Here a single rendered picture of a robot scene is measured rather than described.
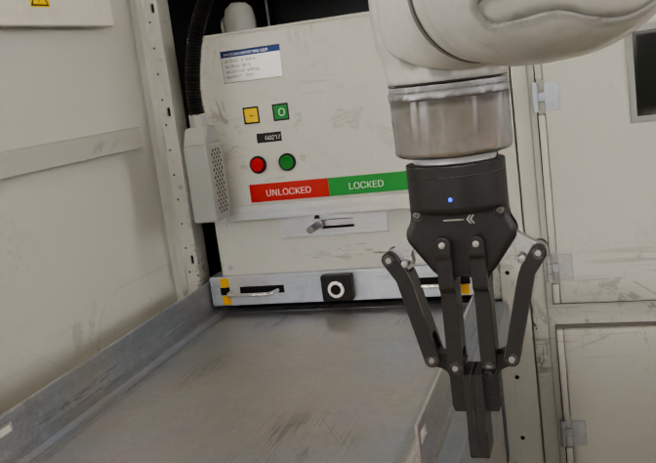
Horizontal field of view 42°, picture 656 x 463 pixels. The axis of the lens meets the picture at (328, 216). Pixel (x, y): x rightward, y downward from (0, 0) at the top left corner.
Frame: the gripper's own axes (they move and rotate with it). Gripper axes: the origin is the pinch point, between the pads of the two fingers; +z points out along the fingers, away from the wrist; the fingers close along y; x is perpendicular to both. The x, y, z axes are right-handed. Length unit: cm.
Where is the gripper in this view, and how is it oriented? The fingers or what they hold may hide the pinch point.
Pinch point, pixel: (478, 409)
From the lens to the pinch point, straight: 70.2
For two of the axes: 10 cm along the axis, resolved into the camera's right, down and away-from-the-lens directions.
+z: 1.2, 9.8, 1.6
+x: -2.9, 1.9, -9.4
